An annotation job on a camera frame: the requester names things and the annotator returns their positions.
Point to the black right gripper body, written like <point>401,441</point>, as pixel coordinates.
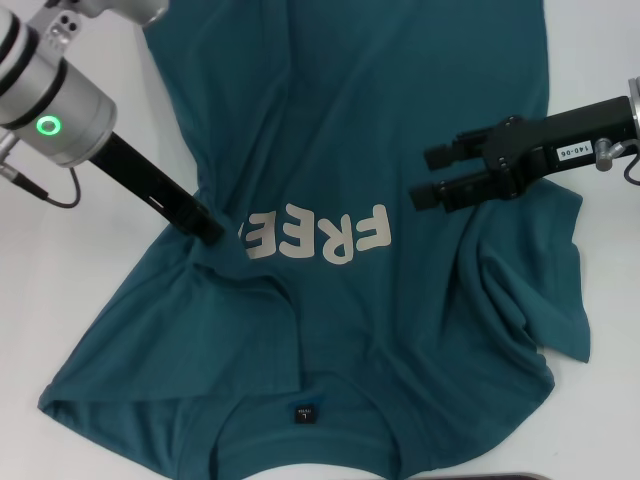
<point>540,145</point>

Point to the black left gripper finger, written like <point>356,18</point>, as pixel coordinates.
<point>210,230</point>

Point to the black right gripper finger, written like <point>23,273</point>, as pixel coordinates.
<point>460,192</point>
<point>455,152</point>

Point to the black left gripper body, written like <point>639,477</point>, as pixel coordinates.
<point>150,185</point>

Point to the teal T-shirt with white print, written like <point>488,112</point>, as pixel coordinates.
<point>350,100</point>

